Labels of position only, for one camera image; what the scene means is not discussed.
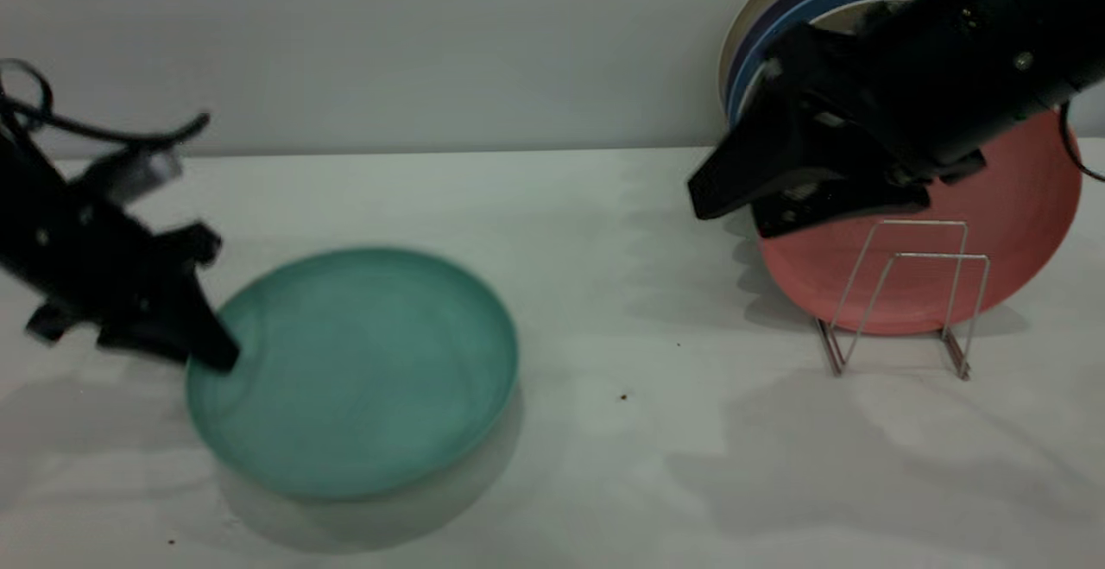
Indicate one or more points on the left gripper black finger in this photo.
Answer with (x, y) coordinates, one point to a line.
(194, 319)
(138, 340)

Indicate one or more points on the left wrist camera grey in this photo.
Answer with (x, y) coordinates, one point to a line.
(138, 172)

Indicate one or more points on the blue plate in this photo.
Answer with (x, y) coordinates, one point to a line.
(803, 6)

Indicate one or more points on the red plate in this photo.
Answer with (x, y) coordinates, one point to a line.
(1019, 232)

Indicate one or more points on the green plate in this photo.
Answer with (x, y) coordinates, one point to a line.
(363, 379)

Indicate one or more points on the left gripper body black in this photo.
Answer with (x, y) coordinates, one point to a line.
(95, 267)

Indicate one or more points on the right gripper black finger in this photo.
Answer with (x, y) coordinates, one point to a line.
(837, 199)
(777, 154)

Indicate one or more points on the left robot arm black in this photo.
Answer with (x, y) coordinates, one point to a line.
(10, 206)

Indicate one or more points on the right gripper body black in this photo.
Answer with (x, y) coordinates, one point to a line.
(932, 85)

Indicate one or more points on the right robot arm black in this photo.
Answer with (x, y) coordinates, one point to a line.
(1070, 16)

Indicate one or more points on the navy plate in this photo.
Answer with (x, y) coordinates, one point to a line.
(770, 9)

